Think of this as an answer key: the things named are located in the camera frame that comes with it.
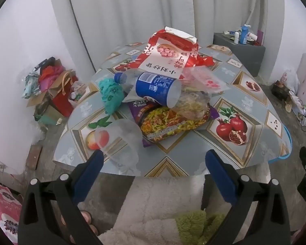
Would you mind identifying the grey cabinet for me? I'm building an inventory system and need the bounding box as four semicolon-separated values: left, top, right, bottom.
213;33;266;77

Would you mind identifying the red gift bag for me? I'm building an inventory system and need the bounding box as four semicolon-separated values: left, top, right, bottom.
51;70;79;118

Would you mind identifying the clear bottle with blue label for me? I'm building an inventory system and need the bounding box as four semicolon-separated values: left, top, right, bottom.
114;71;182;109

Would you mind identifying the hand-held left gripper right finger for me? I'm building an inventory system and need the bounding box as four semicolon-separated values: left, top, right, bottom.
205;149;292;245

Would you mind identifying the pile of floor clutter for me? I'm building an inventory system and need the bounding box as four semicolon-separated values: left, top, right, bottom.
289;90;306;127

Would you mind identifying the fruit printed tablecloth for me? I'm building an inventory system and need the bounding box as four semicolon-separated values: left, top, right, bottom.
52;41;292;178

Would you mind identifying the clear bag with red print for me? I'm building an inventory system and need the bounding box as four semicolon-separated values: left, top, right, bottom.
181;66;230;97

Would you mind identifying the red plastic bag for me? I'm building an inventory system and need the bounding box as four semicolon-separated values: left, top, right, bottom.
192;52;216;69

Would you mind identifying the person's foot in pink slipper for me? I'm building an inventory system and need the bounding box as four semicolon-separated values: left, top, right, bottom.
59;210;99;244

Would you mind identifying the white fluffy robe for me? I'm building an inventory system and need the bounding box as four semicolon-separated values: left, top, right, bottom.
98;176;207;245

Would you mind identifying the purple noodle packet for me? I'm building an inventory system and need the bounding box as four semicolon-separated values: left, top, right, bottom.
129;99;219;148

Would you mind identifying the blue plastic basket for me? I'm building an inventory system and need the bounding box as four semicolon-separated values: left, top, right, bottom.
268;126;293;162

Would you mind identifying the dark box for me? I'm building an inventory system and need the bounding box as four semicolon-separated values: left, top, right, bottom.
271;80;291;100

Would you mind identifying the teal plastic bag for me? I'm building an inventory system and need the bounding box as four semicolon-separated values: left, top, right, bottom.
99;78;125;114

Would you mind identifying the clear plastic cup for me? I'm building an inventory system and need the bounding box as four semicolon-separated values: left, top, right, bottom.
94;119;143;169

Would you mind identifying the green fluffy cloth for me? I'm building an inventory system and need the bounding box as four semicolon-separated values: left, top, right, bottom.
175;210;226;245

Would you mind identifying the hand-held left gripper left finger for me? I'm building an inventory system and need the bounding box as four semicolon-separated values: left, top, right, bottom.
18;149;104;245

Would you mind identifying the white plastic bag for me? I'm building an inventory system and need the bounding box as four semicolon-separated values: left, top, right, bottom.
280;70;300;95

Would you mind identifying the red and white paper bag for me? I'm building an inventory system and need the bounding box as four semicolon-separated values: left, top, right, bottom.
138;26;200;78

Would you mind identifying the white curtain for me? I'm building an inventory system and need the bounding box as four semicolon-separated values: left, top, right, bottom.
47;0;283;74

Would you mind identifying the pile of clothes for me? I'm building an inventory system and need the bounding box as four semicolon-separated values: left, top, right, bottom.
22;57;67;99

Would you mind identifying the pink floral blanket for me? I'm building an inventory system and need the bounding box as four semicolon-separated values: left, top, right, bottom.
0;179;23;245

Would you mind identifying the blue detergent bottle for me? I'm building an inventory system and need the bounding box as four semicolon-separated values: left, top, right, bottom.
240;24;252;45

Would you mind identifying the clear bag of food scraps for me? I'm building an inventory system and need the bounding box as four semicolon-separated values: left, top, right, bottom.
172;87;212;120

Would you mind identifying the cardboard box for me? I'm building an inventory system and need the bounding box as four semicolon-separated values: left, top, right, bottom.
27;69;78;108

